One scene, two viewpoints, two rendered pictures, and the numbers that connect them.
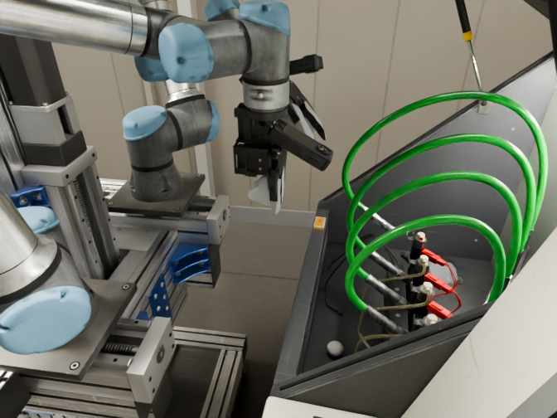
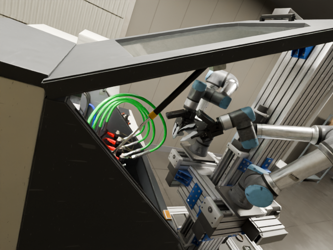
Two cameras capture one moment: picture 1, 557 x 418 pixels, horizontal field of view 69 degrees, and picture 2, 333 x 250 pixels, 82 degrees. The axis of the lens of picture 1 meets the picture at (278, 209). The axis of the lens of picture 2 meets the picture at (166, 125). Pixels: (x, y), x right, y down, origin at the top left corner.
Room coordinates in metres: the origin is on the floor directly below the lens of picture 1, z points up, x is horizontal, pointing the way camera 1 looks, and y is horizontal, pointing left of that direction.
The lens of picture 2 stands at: (1.43, -0.73, 1.63)
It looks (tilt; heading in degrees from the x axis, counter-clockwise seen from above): 19 degrees down; 140
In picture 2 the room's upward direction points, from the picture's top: 23 degrees clockwise
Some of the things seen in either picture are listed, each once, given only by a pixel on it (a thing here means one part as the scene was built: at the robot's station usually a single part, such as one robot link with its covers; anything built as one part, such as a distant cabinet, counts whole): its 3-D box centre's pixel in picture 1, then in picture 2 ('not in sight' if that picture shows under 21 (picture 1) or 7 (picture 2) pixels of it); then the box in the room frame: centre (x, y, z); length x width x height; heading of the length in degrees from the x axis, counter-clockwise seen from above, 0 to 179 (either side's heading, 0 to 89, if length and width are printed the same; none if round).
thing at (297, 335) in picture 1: (307, 298); (149, 194); (0.76, -0.08, 0.87); 0.62 x 0.04 x 0.16; 168
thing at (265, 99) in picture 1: (265, 94); (191, 103); (0.65, 0.02, 1.43); 0.08 x 0.08 x 0.05
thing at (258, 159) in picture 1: (262, 139); (186, 116); (0.66, 0.03, 1.35); 0.09 x 0.08 x 0.12; 78
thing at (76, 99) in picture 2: not in sight; (81, 76); (0.65, -0.57, 1.43); 0.54 x 0.03 x 0.02; 168
